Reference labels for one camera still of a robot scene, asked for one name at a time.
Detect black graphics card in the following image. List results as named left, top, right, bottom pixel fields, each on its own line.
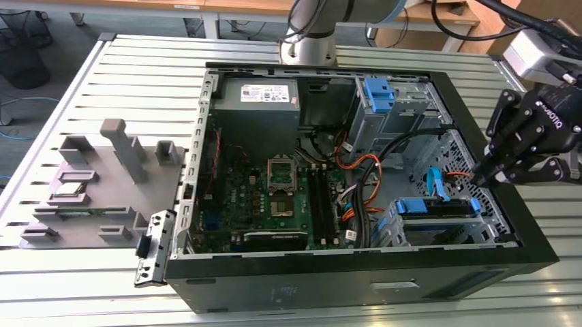
left=230, top=230, right=310, bottom=251

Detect green RAM stick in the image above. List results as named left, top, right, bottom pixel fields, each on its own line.
left=54, top=210, right=109, bottom=217

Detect black mesh bin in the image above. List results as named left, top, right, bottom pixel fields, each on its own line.
left=0, top=9, right=54, bottom=90

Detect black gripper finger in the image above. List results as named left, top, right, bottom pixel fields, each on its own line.
left=489, top=153, right=573, bottom=187
left=470, top=89, right=544, bottom=187

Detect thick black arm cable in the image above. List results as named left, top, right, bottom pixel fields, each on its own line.
left=476, top=0, right=582, bottom=58

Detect black RAM slot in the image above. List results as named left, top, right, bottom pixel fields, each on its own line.
left=307, top=163, right=322, bottom=243
left=318, top=163, right=334, bottom=244
left=311, top=163, right=327, bottom=243
left=323, top=163, right=341, bottom=244

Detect blue data wire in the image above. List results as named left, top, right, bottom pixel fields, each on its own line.
left=426, top=166, right=453, bottom=202

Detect silver slot retainer bracket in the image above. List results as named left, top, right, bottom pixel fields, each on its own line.
left=133, top=209, right=178, bottom=285

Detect yellow black power wire bundle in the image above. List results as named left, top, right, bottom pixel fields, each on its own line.
left=293, top=144, right=341, bottom=166

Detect blue plastic drive latch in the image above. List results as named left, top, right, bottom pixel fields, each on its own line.
left=363, top=77, right=396, bottom=114

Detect black braided sleeve cable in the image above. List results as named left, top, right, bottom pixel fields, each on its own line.
left=357, top=127, right=450, bottom=248

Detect grey power supply unit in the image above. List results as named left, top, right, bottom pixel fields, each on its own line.
left=211, top=76, right=302, bottom=159

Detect silver socket cover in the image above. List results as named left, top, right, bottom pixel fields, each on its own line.
left=267, top=155, right=299, bottom=192

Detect silver drive cage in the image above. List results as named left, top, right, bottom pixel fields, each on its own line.
left=347, top=76, right=456, bottom=164

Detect CPU chip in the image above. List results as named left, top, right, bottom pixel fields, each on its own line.
left=52, top=183, right=87, bottom=200

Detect green motherboard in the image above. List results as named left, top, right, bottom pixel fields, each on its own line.
left=195, top=153, right=361, bottom=253

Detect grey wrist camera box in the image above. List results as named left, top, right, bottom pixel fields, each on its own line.
left=502, top=29, right=582, bottom=82

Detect CPU socket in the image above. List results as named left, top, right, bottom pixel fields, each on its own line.
left=269, top=193, right=297, bottom=219

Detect wooden desk white frame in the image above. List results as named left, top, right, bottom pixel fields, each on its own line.
left=366, top=0, right=482, bottom=52

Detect hard disk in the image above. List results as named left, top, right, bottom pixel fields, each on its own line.
left=371, top=196, right=484, bottom=248

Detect red orange yellow wire loom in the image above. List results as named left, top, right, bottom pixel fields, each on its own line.
left=335, top=141, right=388, bottom=225

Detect black smooth cable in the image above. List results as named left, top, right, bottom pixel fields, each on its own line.
left=353, top=134, right=445, bottom=248

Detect long wooden top desk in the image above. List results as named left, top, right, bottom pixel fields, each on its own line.
left=67, top=0, right=293, bottom=40

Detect silver disk bay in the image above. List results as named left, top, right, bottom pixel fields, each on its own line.
left=373, top=196, right=501, bottom=248

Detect black open PC case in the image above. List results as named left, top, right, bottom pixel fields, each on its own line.
left=163, top=61, right=561, bottom=314

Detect grey parts rack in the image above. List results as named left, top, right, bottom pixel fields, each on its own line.
left=20, top=118, right=190, bottom=251

